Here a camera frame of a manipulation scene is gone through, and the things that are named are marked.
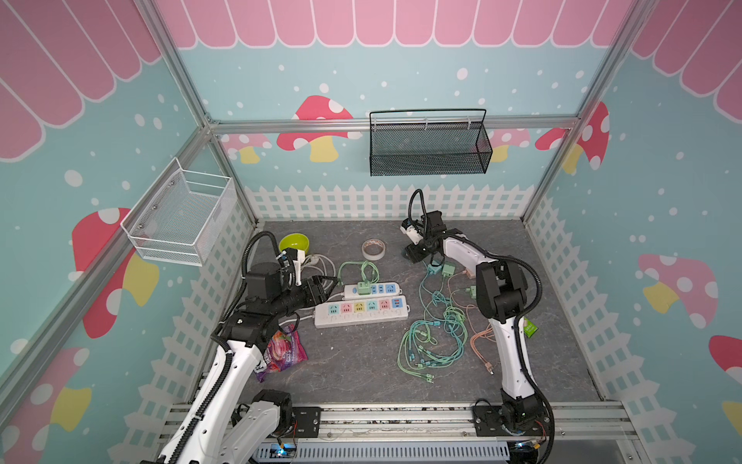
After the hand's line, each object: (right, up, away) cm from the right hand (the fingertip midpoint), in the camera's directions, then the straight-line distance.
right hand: (411, 248), depth 108 cm
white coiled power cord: (-35, -6, -2) cm, 36 cm away
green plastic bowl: (-44, +3, +2) cm, 44 cm away
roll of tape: (-15, 0, +3) cm, 15 cm away
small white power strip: (-10, -14, -11) cm, 20 cm away
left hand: (-25, -10, -33) cm, 43 cm away
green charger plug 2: (+12, -8, -5) cm, 15 cm away
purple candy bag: (-39, -29, -24) cm, 55 cm away
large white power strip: (-25, -21, -16) cm, 36 cm away
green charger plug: (-17, -13, -15) cm, 26 cm away
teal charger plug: (+7, -7, -5) cm, 12 cm away
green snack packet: (+35, -25, -18) cm, 47 cm away
